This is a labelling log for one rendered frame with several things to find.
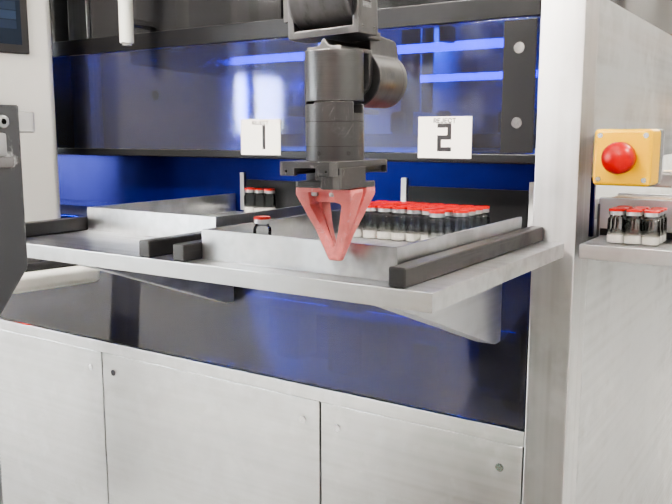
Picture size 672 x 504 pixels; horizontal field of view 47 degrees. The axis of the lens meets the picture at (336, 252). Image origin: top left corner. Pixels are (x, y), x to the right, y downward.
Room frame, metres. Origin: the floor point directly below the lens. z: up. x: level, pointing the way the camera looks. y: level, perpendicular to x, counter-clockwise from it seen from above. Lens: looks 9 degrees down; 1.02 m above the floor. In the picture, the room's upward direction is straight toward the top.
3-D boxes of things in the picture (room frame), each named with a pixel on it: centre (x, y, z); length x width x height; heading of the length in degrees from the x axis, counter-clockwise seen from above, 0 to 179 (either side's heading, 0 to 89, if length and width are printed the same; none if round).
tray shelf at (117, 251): (1.09, 0.07, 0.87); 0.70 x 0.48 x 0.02; 57
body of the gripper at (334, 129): (0.76, 0.00, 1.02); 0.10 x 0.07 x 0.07; 147
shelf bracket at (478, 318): (0.94, -0.13, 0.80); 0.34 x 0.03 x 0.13; 147
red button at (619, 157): (0.98, -0.36, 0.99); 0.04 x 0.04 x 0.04; 57
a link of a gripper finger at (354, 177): (0.75, 0.01, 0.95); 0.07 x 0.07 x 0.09; 57
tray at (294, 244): (0.96, -0.05, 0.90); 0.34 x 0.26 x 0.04; 146
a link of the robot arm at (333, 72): (0.77, 0.00, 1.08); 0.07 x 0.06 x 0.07; 147
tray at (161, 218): (1.24, 0.18, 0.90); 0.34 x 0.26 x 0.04; 147
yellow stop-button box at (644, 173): (1.02, -0.38, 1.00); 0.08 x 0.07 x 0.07; 147
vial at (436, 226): (0.98, -0.13, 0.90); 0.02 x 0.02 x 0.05
